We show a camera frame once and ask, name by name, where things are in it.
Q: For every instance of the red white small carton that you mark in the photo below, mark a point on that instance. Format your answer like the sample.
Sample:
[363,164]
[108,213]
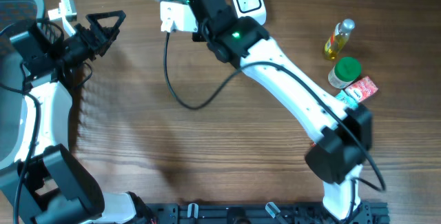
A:
[362,89]

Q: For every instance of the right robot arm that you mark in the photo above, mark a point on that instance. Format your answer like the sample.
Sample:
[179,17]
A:
[342,136]

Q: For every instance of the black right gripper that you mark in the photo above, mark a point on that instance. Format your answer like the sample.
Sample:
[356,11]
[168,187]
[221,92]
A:
[200,38]

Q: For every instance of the white barcode scanner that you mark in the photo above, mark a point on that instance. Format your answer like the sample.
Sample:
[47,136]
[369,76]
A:
[251,8]

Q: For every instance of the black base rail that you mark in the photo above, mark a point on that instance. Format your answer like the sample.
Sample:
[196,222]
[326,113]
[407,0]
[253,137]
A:
[298,213]

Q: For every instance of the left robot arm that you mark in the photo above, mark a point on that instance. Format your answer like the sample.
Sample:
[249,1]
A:
[44,182]

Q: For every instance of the clear yellow liquid bottle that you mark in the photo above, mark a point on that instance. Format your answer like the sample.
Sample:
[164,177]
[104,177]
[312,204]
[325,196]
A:
[338,39]

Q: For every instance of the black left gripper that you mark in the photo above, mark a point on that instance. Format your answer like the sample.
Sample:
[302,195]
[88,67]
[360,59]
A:
[100,47]

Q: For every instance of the teal snack wrapper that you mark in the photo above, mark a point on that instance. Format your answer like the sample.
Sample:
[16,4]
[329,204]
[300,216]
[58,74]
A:
[347,100]

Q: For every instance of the green lid jar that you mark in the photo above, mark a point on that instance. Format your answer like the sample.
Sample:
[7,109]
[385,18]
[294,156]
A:
[344,72]

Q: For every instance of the grey plastic basket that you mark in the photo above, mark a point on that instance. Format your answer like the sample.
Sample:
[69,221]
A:
[17,111]

